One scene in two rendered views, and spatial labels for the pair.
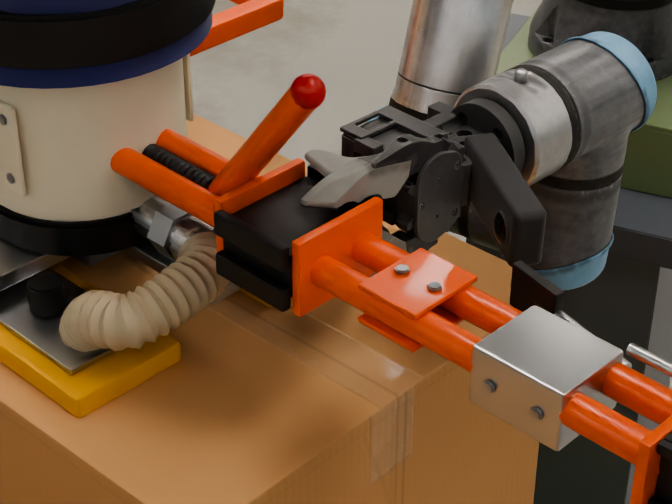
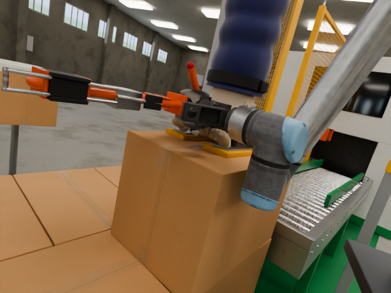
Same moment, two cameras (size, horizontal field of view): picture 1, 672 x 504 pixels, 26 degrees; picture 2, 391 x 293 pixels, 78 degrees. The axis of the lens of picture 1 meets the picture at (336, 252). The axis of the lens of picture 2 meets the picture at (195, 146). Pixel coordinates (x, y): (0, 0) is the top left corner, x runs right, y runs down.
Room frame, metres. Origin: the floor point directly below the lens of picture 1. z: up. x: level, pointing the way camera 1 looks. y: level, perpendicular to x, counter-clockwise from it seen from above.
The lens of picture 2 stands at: (0.84, -0.72, 1.12)
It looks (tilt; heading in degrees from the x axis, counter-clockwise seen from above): 13 degrees down; 85
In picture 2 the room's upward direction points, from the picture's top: 13 degrees clockwise
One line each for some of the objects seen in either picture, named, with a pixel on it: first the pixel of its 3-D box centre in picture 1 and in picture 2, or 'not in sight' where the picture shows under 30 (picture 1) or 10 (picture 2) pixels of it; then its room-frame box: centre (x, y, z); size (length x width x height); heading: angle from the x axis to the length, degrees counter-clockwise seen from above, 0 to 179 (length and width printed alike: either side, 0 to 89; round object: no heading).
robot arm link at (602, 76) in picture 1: (574, 101); (275, 136); (1.07, -0.20, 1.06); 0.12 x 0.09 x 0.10; 134
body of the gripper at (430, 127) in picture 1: (429, 164); (220, 116); (0.95, -0.07, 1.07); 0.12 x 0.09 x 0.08; 134
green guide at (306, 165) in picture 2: not in sight; (298, 165); (2.20, 1.71, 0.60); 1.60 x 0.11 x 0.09; 44
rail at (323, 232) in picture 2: not in sight; (349, 206); (2.36, 1.03, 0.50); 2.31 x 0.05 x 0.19; 44
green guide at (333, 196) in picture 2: not in sight; (353, 186); (2.58, 1.32, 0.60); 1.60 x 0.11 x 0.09; 44
